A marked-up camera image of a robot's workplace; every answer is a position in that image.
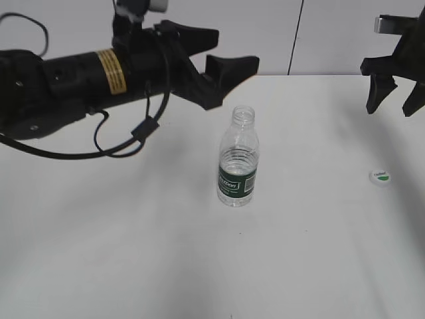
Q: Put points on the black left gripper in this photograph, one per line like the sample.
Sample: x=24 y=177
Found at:
x=157 y=61

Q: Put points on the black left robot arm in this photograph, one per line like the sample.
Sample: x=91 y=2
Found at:
x=40 y=97

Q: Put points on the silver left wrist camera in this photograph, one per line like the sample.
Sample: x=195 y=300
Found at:
x=136 y=9

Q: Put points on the clear cestbon water bottle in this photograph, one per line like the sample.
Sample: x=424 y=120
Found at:
x=238 y=159

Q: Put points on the white green bottle cap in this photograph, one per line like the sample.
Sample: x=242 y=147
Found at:
x=380 y=177

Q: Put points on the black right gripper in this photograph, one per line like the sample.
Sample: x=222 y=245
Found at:
x=406 y=61

